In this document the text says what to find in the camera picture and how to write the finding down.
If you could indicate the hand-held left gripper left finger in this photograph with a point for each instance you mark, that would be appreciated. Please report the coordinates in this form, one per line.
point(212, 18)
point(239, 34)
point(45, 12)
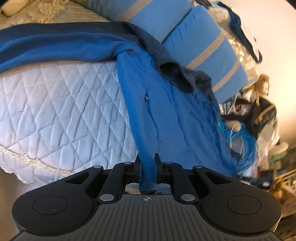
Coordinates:
point(138, 171)

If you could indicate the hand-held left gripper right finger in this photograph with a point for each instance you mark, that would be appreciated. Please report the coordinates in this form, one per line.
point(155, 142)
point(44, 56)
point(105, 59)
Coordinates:
point(158, 171)

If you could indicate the blue fleece jacket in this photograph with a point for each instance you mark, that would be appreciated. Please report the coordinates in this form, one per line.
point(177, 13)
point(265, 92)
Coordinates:
point(175, 120)

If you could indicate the white quilted bedspread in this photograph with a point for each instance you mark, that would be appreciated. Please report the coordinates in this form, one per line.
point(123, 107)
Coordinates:
point(57, 115)

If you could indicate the clear plastic bag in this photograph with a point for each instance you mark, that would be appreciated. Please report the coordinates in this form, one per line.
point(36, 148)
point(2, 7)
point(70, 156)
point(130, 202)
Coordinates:
point(268, 136)

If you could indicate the black bag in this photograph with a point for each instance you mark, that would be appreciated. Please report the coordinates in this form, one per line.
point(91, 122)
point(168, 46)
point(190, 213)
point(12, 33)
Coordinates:
point(263, 113)

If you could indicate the blue grey-striped pillow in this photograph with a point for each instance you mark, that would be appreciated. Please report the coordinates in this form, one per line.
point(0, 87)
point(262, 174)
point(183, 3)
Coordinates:
point(148, 14)
point(203, 46)

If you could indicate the brown teddy bear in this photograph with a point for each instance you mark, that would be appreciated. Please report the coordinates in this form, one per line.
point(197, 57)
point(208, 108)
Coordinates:
point(262, 84)

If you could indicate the beige floral lace cover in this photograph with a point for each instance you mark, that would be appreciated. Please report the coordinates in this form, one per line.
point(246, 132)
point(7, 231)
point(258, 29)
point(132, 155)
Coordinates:
point(240, 58)

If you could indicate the pale pink sheet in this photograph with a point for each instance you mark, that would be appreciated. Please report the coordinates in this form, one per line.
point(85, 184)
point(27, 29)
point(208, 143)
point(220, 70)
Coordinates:
point(248, 34)

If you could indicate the navy folded garment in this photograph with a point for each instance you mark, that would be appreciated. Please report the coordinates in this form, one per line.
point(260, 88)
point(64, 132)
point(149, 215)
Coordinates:
point(233, 23)

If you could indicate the beige quilted comforter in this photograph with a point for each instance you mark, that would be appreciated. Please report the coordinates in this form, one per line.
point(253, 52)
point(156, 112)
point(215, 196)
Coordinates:
point(9, 8)

